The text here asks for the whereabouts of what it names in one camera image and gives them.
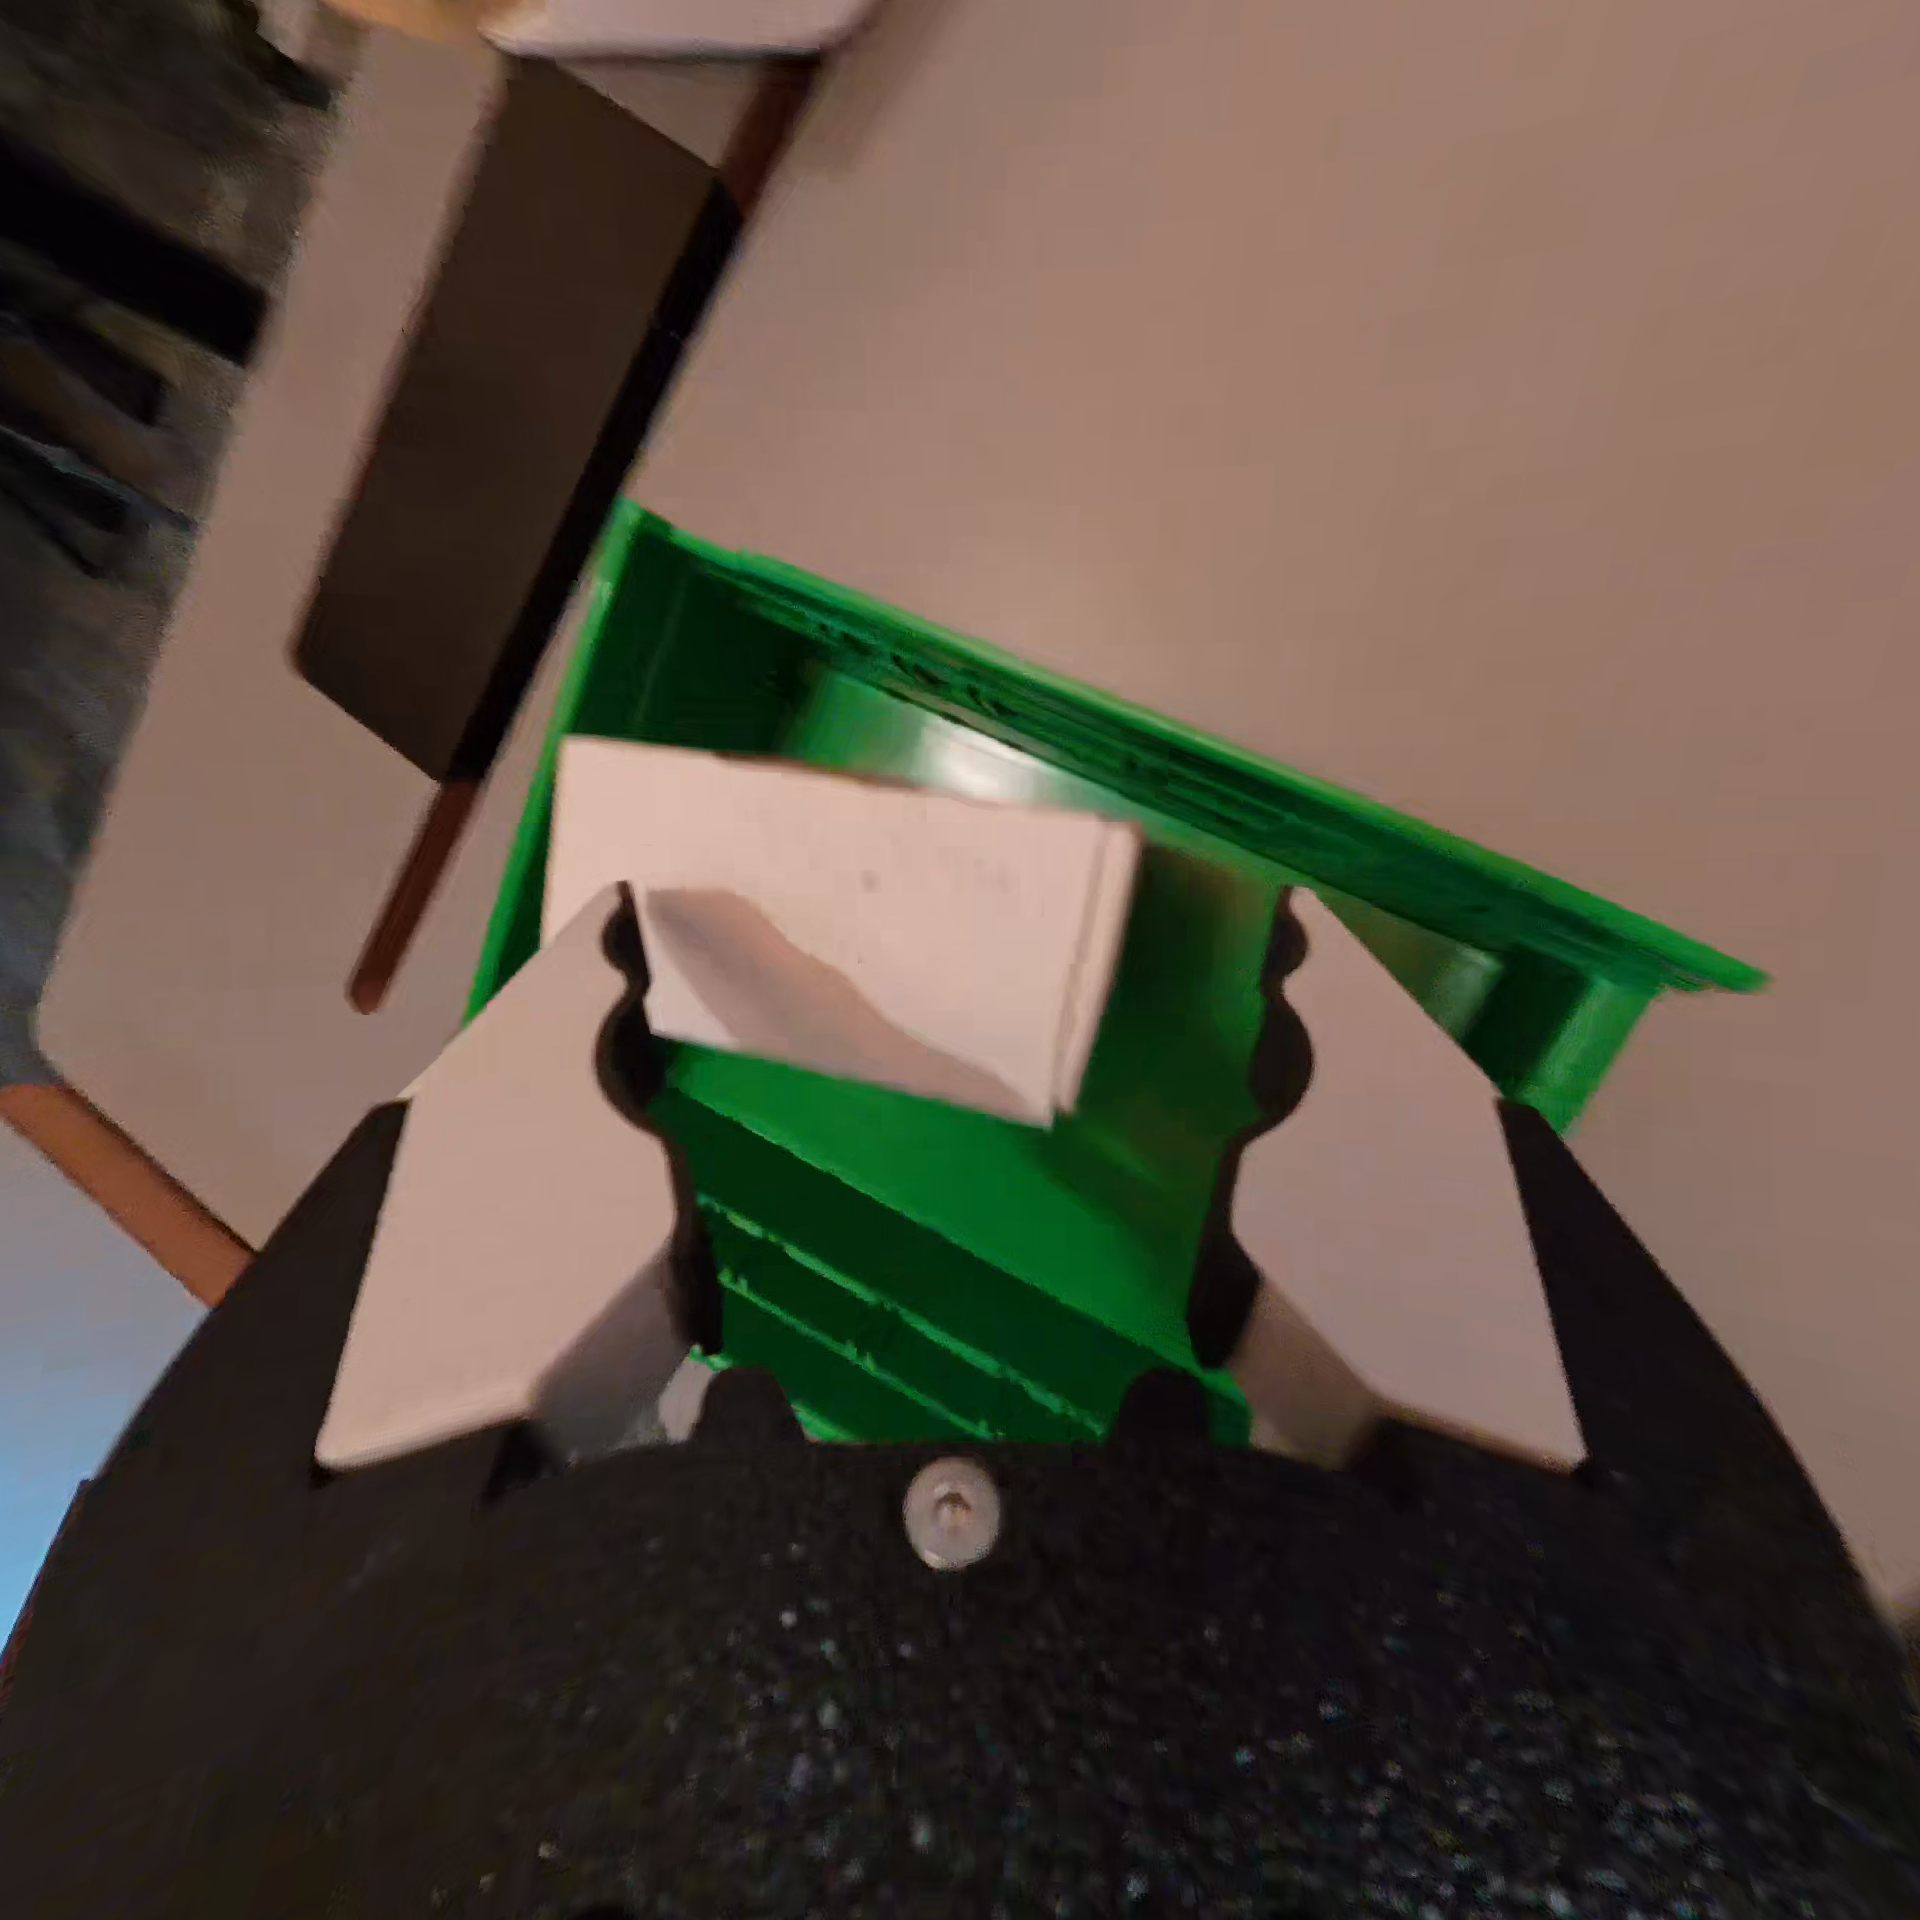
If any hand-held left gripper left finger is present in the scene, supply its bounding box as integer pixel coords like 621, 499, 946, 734
316, 884, 724, 1472

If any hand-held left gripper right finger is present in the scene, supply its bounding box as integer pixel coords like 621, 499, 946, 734
1191, 888, 1589, 1472

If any green plastic bin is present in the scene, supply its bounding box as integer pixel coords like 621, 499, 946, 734
463, 499, 1772, 1449

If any white cardboard mailer box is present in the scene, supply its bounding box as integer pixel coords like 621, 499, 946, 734
539, 737, 1144, 1129

